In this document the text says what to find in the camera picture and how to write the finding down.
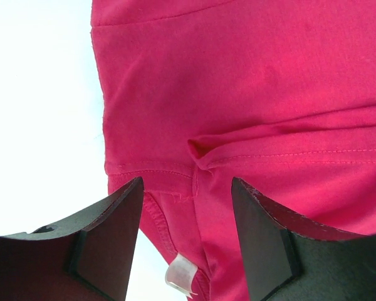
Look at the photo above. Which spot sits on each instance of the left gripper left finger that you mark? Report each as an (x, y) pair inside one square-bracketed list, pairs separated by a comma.
[(86, 256)]

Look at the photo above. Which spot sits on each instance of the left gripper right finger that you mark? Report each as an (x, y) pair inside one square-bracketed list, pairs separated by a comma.
[(287, 256)]

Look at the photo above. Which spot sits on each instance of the pink t shirt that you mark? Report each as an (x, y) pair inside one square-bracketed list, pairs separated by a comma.
[(281, 94)]

